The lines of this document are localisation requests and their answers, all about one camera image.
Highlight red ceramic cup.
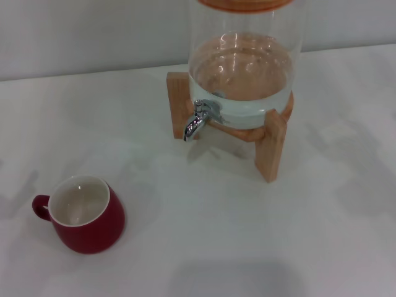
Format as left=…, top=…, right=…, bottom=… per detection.
left=32, top=174, right=126, bottom=255

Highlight wooden jar lid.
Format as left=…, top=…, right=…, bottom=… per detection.
left=196, top=0, right=293, bottom=15

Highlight wooden dispenser stand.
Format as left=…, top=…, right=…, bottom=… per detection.
left=166, top=71, right=295, bottom=184

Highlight glass water dispenser jar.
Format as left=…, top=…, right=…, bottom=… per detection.
left=187, top=0, right=304, bottom=129

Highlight chrome metal faucet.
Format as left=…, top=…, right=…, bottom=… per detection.
left=183, top=98, right=227, bottom=143

